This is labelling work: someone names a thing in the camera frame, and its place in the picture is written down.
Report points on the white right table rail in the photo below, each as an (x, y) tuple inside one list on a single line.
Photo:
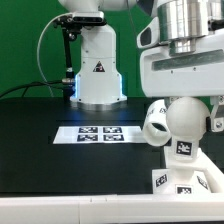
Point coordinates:
[(215, 178)]

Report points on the white lamp base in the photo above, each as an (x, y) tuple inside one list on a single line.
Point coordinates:
[(182, 177)]

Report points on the white lamp bulb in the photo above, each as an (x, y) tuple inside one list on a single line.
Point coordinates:
[(186, 121)]

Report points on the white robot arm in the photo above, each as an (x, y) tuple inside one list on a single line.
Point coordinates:
[(181, 51)]

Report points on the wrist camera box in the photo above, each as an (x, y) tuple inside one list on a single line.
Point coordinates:
[(149, 36)]

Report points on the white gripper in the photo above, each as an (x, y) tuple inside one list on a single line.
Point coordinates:
[(198, 74)]

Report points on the white lamp hood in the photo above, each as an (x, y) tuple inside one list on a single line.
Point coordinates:
[(155, 129)]

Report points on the marker tag sheet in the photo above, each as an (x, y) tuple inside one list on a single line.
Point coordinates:
[(98, 134)]

